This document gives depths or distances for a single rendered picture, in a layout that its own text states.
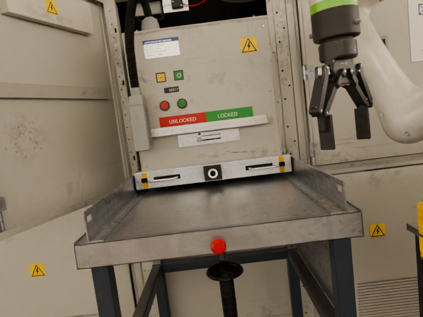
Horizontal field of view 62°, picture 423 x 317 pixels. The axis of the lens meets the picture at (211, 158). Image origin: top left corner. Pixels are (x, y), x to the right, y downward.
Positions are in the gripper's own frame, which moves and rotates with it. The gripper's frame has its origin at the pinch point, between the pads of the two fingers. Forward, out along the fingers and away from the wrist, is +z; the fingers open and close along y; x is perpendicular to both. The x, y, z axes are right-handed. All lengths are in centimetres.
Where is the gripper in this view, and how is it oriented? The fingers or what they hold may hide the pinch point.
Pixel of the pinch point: (346, 138)
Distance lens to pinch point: 80.4
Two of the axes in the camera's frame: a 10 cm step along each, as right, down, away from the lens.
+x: 6.0, 0.1, -8.0
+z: 1.4, 9.8, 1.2
